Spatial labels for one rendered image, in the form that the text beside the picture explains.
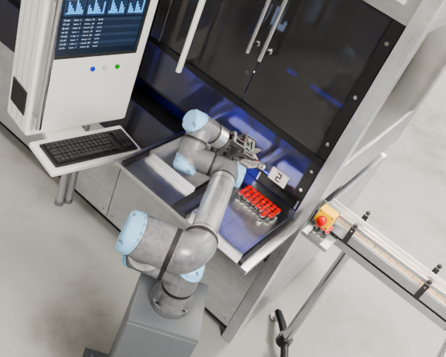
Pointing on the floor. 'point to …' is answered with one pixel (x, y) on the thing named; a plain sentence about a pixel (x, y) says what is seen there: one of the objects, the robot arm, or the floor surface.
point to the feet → (281, 332)
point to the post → (341, 153)
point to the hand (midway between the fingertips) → (253, 161)
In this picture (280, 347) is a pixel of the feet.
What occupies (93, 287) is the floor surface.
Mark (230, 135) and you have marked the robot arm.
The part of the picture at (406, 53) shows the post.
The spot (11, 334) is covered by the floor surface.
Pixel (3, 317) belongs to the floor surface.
